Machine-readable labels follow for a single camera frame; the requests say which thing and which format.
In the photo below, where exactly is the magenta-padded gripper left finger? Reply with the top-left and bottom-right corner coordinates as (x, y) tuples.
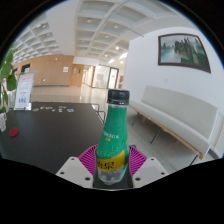
(55, 143), (101, 189)

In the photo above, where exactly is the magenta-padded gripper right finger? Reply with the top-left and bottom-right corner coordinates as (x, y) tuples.
(126, 144), (169, 189)

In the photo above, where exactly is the green plastic drink bottle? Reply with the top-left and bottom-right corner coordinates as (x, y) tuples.
(94, 89), (131, 186)

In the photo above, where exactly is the black metal chair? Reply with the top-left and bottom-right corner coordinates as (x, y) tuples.
(91, 103), (107, 124)

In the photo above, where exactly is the white cushioned bench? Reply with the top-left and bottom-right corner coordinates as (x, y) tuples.
(128, 85), (224, 160)

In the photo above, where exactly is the white dotted mug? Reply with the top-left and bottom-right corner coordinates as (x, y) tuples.
(0, 113), (8, 133)

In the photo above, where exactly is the clear acrylic sign stand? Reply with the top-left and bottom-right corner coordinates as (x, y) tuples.
(13, 71), (36, 111)

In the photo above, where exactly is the green leafy potted plant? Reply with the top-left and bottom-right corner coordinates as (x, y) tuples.
(0, 48), (18, 114)

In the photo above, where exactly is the framed landscape painting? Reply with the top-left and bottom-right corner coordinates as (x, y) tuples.
(157, 33), (212, 74)

